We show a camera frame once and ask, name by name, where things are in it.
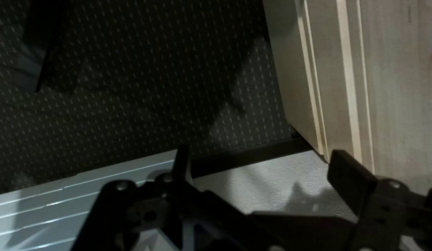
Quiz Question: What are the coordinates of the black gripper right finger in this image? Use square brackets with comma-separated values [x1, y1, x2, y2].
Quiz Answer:
[327, 150, 377, 217]

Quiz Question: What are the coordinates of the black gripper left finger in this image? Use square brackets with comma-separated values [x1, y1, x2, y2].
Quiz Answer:
[172, 146, 190, 182]

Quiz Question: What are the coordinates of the wooden drawer cabinet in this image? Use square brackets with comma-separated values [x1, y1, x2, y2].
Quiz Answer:
[261, 0, 432, 193]

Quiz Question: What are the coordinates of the white ribbed radiator box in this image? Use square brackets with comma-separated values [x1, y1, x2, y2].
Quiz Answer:
[0, 151, 355, 251]

